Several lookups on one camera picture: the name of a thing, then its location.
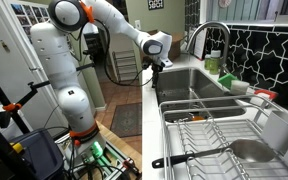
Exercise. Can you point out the black plastic bin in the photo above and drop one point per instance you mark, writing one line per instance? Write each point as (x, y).
(34, 153)

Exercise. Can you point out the stainless steel sink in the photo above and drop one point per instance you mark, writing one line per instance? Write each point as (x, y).
(180, 83)

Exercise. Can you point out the small orange round object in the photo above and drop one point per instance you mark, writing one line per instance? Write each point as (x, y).
(197, 117)

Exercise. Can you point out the photo collage on refrigerator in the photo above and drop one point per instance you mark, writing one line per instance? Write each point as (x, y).
(24, 16)

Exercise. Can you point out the dark floor mat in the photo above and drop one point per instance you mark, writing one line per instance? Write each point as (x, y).
(127, 120)

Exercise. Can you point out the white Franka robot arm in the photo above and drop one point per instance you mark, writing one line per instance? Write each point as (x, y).
(60, 66)

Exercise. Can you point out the grey utensil holder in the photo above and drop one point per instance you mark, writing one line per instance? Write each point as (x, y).
(284, 133)

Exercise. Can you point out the kitchen window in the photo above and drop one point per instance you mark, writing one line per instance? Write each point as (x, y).
(250, 10)

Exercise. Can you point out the short green soap bottle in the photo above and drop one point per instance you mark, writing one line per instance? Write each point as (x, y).
(207, 62)

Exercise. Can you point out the green sponge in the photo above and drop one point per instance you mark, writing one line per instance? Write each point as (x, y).
(226, 80)

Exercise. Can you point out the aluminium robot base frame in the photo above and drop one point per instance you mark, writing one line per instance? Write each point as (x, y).
(114, 166)

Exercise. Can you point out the white sponge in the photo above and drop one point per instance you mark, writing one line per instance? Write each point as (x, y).
(239, 87)

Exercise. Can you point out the black white patterned wall art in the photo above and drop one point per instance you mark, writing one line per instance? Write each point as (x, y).
(155, 4)

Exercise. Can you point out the white wall switch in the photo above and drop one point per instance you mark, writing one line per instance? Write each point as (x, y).
(137, 25)

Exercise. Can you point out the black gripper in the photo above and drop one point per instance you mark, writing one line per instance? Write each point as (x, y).
(155, 68)

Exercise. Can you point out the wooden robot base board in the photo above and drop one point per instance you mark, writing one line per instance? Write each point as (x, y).
(117, 140)

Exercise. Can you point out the green connector block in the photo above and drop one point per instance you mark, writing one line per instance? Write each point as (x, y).
(97, 150)

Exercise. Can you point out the brushed steel gooseneck faucet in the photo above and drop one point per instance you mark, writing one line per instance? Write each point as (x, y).
(225, 40)

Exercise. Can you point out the red and white brush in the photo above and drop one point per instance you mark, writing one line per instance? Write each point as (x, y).
(265, 95)

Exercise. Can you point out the white refrigerator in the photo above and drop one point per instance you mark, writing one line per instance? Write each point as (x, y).
(4, 66)

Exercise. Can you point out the yellow tool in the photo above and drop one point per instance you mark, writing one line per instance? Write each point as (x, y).
(17, 147)

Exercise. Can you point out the tall green soap bottle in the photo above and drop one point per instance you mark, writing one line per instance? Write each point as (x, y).
(215, 63)

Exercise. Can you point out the brown cardboard box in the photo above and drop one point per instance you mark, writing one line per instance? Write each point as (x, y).
(177, 46)

